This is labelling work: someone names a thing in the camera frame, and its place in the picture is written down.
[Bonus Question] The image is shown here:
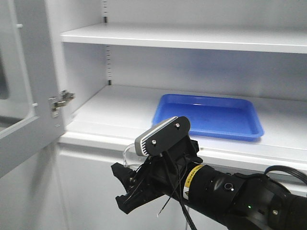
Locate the blue plastic tray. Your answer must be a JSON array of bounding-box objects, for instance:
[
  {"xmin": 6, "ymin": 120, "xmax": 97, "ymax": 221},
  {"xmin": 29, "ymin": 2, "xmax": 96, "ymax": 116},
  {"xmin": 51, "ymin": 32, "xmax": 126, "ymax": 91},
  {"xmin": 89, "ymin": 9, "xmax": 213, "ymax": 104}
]
[{"xmin": 152, "ymin": 94, "xmax": 264, "ymax": 141}]

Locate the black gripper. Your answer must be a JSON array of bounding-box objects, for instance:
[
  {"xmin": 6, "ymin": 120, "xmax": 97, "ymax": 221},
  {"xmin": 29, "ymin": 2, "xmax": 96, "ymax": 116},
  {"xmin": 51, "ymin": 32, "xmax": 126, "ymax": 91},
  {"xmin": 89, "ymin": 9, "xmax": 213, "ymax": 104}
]
[{"xmin": 111, "ymin": 137, "xmax": 202, "ymax": 214}]

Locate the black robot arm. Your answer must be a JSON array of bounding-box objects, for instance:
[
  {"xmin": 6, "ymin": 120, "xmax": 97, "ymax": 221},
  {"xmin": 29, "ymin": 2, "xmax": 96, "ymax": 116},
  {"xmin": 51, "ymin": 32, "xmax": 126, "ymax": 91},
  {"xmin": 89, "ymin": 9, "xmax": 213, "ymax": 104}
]
[{"xmin": 111, "ymin": 137, "xmax": 307, "ymax": 230}]

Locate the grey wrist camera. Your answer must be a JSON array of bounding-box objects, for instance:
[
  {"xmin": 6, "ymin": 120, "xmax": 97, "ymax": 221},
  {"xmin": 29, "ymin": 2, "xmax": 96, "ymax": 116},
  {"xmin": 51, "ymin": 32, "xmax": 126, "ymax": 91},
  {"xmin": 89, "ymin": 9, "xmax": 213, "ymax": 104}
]
[{"xmin": 134, "ymin": 116, "xmax": 190, "ymax": 157}]

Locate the grey cabinet door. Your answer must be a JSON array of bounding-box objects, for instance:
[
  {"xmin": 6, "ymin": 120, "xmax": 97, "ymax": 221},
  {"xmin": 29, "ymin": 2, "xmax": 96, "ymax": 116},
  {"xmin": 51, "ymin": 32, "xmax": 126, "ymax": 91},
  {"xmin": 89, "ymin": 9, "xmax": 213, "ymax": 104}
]
[{"xmin": 0, "ymin": 0, "xmax": 64, "ymax": 176}]

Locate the clear glass beaker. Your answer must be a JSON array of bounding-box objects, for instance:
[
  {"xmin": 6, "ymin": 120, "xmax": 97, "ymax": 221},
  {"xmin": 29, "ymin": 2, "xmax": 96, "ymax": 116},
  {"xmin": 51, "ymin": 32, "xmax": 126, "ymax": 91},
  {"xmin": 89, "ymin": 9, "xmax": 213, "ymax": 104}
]
[{"xmin": 123, "ymin": 143, "xmax": 146, "ymax": 168}]

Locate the white upper cabinet shelf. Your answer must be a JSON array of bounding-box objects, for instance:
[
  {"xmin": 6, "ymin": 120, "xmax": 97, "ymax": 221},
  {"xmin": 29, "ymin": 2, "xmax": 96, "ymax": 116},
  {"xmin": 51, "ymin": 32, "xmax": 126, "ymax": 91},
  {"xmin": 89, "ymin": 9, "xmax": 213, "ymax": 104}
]
[{"xmin": 60, "ymin": 23, "xmax": 307, "ymax": 54}]

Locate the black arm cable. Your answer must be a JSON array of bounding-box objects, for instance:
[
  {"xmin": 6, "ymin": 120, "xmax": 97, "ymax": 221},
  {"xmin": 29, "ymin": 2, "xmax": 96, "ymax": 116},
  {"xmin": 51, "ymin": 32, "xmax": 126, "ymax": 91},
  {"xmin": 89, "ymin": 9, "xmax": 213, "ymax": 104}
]
[{"xmin": 263, "ymin": 165, "xmax": 307, "ymax": 183}]

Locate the metal door hinge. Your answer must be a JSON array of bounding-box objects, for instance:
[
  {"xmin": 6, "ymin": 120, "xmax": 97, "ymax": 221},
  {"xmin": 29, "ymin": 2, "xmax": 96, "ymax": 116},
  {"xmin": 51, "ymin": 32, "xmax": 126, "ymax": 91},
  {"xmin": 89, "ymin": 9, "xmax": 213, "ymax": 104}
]
[{"xmin": 48, "ymin": 90, "xmax": 75, "ymax": 118}]

